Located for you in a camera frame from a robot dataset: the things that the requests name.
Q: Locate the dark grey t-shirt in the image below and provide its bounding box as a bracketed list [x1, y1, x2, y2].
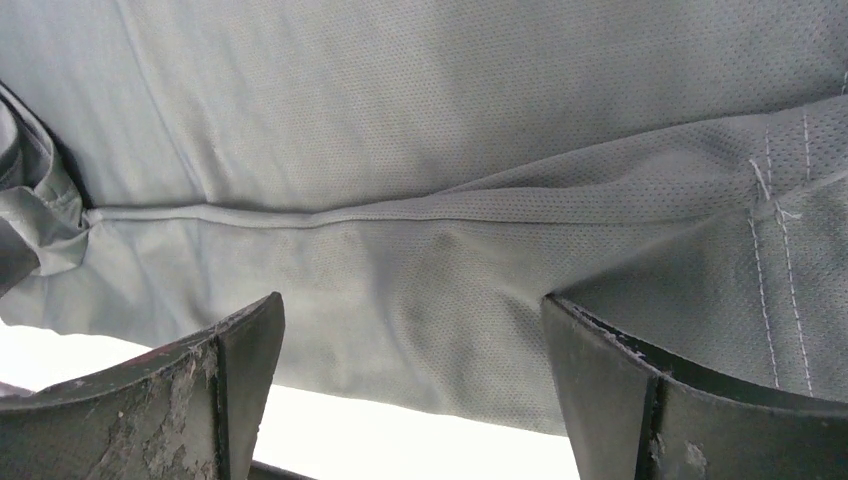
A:
[1, 1, 847, 434]

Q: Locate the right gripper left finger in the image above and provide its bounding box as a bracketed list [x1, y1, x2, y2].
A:
[1, 293, 285, 479]

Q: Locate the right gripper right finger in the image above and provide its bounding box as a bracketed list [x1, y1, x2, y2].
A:
[541, 295, 847, 480]

